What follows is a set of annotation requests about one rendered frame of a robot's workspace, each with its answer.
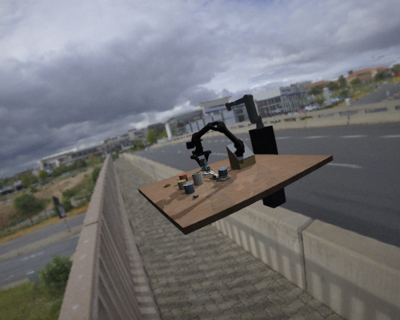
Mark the tan cylinder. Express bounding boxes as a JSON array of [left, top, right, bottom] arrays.
[[177, 179, 187, 190]]

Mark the orange-brown cylinder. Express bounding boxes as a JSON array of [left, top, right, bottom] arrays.
[[179, 173, 188, 181]]

